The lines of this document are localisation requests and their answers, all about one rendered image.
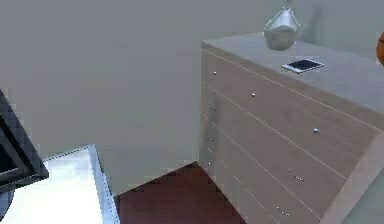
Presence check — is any white glossy table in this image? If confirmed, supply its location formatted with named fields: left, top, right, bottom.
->
left=0, top=143, right=121, bottom=224

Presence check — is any orange ball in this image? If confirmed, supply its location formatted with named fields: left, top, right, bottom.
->
left=375, top=31, right=384, bottom=67

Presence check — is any white black screen phone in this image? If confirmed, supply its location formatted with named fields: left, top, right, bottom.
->
left=281, top=58, right=326, bottom=75

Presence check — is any light wood chest of drawers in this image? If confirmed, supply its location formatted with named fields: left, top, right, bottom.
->
left=198, top=31, right=384, bottom=224

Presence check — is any silver glass vase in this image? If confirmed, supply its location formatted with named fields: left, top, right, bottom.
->
left=263, top=0, right=302, bottom=52

